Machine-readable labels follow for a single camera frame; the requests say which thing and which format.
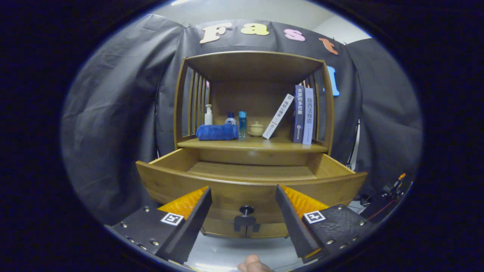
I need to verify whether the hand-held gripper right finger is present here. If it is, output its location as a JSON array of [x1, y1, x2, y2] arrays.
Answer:
[[275, 184, 373, 264]]

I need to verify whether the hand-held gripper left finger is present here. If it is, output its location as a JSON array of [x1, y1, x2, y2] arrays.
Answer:
[[104, 186, 213, 265]]

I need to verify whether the wooden drawer with black knob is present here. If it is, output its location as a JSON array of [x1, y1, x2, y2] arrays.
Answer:
[[135, 147, 368, 239]]

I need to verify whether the wooden cabinet door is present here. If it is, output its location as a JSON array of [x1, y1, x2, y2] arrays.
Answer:
[[202, 221, 247, 239], [247, 222, 290, 238]]

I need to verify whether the wooden countertop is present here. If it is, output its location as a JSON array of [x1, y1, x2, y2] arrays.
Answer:
[[177, 135, 329, 153]]

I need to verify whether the wooden cabinet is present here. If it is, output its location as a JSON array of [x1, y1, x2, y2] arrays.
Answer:
[[135, 50, 368, 239]]

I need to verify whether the blue folded towel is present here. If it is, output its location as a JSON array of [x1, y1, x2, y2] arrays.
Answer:
[[195, 124, 239, 141]]

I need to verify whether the beige lidded teacup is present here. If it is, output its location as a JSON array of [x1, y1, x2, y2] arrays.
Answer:
[[248, 121, 265, 137]]

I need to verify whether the black equipment with orange clamp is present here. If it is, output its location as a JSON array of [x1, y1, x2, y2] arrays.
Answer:
[[363, 173, 413, 223]]

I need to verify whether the white book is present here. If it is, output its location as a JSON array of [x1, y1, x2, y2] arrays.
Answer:
[[262, 94, 295, 140]]

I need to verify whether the dark blue book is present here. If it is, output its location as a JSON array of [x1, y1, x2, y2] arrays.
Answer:
[[291, 85, 305, 144]]

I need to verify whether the pale purple book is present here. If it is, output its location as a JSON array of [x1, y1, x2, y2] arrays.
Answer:
[[302, 88, 315, 145]]

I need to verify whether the black backdrop cloth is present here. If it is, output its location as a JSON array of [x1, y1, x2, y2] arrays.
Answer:
[[60, 14, 423, 227]]

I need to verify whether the red cable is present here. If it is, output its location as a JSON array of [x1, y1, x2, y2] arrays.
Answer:
[[366, 199, 398, 222]]

